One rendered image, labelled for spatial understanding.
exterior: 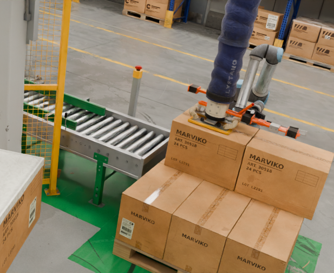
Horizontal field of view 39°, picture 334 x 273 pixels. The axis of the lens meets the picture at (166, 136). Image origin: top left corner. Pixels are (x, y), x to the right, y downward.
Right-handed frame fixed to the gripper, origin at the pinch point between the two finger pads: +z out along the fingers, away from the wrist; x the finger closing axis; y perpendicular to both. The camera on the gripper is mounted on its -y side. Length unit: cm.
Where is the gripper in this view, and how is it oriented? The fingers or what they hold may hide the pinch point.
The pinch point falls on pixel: (250, 118)
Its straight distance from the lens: 362.0
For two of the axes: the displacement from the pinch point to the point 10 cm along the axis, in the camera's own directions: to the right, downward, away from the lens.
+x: 1.7, -8.9, -4.2
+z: -4.1, 3.2, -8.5
